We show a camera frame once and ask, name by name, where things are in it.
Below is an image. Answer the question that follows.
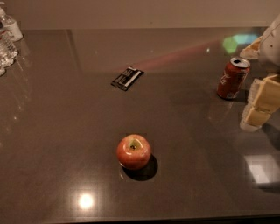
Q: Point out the red apple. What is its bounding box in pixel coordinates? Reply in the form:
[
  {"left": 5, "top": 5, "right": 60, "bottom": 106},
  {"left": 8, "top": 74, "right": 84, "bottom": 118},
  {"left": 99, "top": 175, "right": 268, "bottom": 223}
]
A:
[{"left": 116, "top": 134, "right": 151, "bottom": 171}]

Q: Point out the black snack bar packet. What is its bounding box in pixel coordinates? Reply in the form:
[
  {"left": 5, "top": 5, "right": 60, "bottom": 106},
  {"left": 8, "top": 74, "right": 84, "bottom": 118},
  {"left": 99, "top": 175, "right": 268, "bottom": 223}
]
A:
[{"left": 111, "top": 66, "right": 144, "bottom": 91}]

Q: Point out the clear water bottle white label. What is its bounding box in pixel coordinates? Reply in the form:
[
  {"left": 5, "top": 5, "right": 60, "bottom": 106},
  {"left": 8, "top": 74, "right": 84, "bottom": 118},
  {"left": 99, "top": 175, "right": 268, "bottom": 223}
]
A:
[{"left": 0, "top": 7, "right": 23, "bottom": 42}]

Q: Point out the red coke can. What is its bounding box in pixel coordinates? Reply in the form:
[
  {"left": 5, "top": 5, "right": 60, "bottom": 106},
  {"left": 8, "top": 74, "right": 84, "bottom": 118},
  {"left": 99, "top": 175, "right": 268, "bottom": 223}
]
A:
[{"left": 217, "top": 57, "right": 250, "bottom": 100}]

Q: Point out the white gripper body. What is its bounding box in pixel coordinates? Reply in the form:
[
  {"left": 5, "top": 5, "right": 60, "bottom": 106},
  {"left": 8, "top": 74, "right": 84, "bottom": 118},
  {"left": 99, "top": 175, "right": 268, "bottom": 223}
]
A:
[{"left": 258, "top": 14, "right": 280, "bottom": 74}]

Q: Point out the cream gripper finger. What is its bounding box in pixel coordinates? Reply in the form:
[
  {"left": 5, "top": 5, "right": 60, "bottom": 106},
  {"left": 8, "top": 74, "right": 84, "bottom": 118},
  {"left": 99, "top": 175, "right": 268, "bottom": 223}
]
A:
[
  {"left": 240, "top": 74, "right": 280, "bottom": 132},
  {"left": 240, "top": 37, "right": 262, "bottom": 60}
]

